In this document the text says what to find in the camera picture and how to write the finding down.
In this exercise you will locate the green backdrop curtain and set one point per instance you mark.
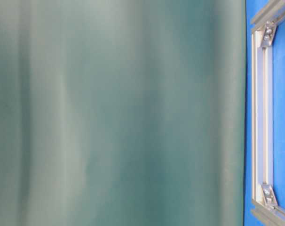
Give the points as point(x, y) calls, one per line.
point(122, 112)

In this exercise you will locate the aluminium extrusion frame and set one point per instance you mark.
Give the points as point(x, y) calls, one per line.
point(265, 24)

